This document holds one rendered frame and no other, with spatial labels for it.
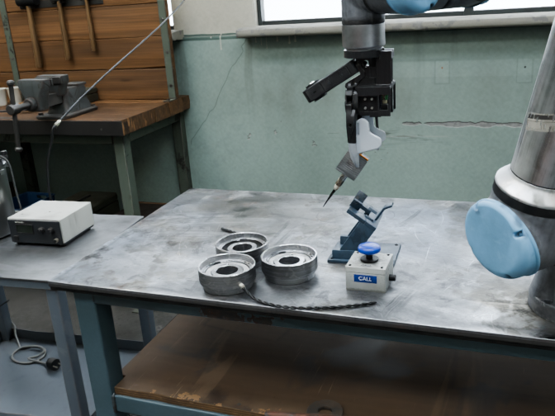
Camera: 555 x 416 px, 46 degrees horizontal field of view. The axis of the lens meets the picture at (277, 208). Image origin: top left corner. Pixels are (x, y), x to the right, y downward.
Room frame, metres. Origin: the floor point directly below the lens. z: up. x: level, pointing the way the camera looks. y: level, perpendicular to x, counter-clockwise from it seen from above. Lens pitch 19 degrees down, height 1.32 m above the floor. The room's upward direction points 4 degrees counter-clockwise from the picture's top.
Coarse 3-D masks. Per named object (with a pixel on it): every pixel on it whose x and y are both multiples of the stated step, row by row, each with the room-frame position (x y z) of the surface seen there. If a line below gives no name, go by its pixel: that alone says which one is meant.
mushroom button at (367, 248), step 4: (360, 244) 1.05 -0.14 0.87; (364, 244) 1.04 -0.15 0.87; (368, 244) 1.04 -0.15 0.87; (372, 244) 1.04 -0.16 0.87; (376, 244) 1.04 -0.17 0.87; (360, 248) 1.04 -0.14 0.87; (364, 248) 1.03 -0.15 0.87; (368, 248) 1.03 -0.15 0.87; (372, 248) 1.03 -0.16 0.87; (376, 248) 1.03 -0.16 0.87; (380, 248) 1.04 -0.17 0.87; (360, 252) 1.03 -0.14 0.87; (364, 252) 1.03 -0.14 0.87; (368, 252) 1.02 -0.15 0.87; (372, 252) 1.02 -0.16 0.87; (376, 252) 1.03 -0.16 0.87; (368, 256) 1.04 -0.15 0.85
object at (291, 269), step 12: (264, 252) 1.12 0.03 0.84; (276, 252) 1.15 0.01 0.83; (288, 252) 1.14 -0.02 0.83; (300, 252) 1.14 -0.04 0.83; (312, 252) 1.12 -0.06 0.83; (264, 264) 1.08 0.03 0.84; (276, 264) 1.09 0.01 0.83; (288, 264) 1.12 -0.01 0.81; (300, 264) 1.05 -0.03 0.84; (312, 264) 1.07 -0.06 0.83; (276, 276) 1.06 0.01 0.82; (288, 276) 1.05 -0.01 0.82; (300, 276) 1.05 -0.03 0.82; (312, 276) 1.08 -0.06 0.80
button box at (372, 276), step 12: (348, 264) 1.03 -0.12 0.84; (360, 264) 1.03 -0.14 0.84; (372, 264) 1.02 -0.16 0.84; (384, 264) 1.02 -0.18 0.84; (348, 276) 1.02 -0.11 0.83; (360, 276) 1.01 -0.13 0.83; (372, 276) 1.01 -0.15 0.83; (384, 276) 1.00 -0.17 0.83; (348, 288) 1.02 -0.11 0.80; (360, 288) 1.01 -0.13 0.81; (372, 288) 1.01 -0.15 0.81; (384, 288) 1.00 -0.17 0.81
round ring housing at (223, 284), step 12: (204, 264) 1.10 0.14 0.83; (228, 264) 1.11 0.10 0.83; (252, 264) 1.10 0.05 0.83; (204, 276) 1.04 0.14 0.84; (216, 276) 1.03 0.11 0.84; (228, 276) 1.03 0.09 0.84; (240, 276) 1.03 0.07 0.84; (252, 276) 1.05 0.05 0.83; (204, 288) 1.06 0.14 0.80; (216, 288) 1.03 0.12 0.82; (228, 288) 1.03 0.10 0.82; (240, 288) 1.04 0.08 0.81
